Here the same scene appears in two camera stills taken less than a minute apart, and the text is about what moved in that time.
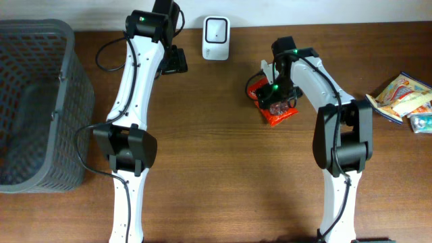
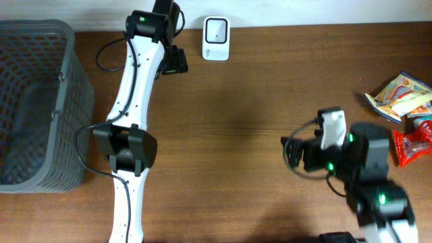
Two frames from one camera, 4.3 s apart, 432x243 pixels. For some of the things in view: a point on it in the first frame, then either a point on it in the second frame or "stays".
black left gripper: x=178 y=63 stays
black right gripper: x=267 y=89 to x=310 y=156
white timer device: x=216 y=38 stays
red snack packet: x=275 y=112 to x=412 y=146
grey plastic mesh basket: x=46 y=97 stays
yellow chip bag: x=403 y=93 stays
